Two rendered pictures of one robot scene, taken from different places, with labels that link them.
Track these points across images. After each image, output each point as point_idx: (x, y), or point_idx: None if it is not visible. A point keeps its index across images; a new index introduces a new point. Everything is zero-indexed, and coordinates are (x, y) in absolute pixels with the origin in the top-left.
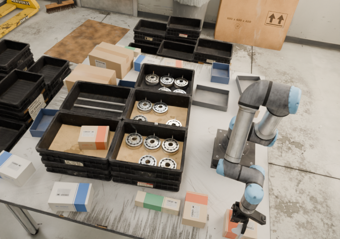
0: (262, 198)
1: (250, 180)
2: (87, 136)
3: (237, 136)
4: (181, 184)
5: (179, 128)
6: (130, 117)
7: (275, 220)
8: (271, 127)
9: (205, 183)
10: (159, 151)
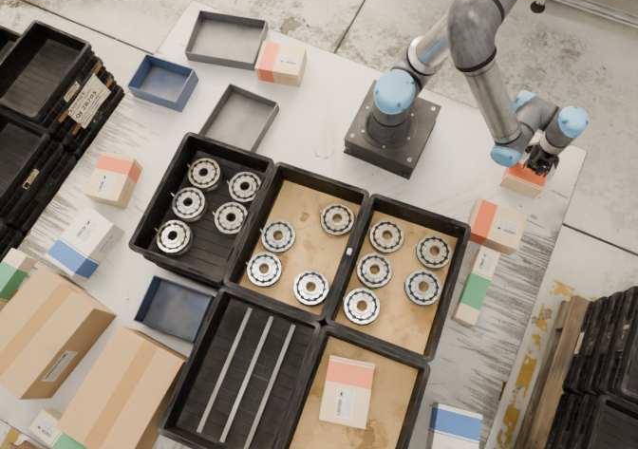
0: (478, 118)
1: (545, 118)
2: (354, 405)
3: (505, 103)
4: None
5: (365, 207)
6: None
7: None
8: None
9: (440, 196)
10: (392, 260)
